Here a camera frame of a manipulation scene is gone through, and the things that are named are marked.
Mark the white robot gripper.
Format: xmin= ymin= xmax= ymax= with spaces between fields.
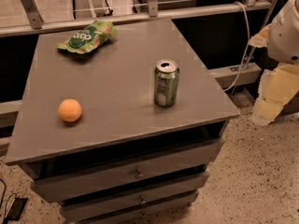
xmin=249 ymin=0 xmax=299 ymax=126

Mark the green soda can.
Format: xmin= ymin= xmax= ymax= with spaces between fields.
xmin=154 ymin=59 xmax=179 ymax=107

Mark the grey drawer cabinet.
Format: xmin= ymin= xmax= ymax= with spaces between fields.
xmin=6 ymin=21 xmax=238 ymax=224

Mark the green chip bag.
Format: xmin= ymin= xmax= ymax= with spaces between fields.
xmin=57 ymin=20 xmax=117 ymax=54

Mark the orange fruit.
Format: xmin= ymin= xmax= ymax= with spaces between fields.
xmin=58 ymin=99 xmax=82 ymax=122

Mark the black device on floor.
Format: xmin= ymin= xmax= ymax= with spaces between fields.
xmin=2 ymin=198 xmax=28 ymax=224

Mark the white cable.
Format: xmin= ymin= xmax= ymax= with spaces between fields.
xmin=222 ymin=1 xmax=252 ymax=92

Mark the metal railing frame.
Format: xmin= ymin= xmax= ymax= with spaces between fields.
xmin=0 ymin=0 xmax=277 ymax=37

